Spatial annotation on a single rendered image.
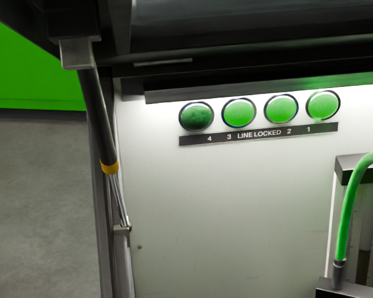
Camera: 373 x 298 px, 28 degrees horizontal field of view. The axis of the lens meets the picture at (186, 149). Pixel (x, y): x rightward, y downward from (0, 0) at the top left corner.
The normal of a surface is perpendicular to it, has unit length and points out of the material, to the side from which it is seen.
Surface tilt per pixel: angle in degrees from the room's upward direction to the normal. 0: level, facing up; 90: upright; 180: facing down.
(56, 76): 90
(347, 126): 90
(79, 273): 0
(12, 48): 90
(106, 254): 43
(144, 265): 90
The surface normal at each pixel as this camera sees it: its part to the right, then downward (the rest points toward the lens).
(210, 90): 0.11, 0.55
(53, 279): -0.04, -0.83
